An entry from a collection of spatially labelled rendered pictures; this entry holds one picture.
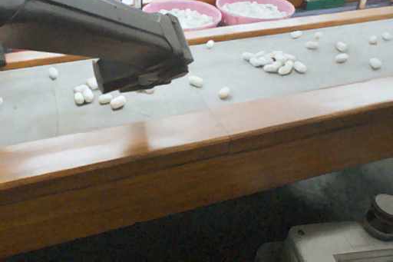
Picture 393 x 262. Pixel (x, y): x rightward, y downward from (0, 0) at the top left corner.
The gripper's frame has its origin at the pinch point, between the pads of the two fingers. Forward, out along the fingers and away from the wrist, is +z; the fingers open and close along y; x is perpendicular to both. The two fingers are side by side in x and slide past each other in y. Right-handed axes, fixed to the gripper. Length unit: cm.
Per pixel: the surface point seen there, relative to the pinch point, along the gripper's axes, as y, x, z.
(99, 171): 10.9, 16.4, -9.3
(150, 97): -4.9, 3.9, 6.9
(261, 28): -48, -13, 22
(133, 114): 0.5, 7.4, 2.8
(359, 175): -112, 49, 67
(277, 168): -27.2, 23.9, -2.5
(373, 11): -93, -14, 24
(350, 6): -112, -24, 49
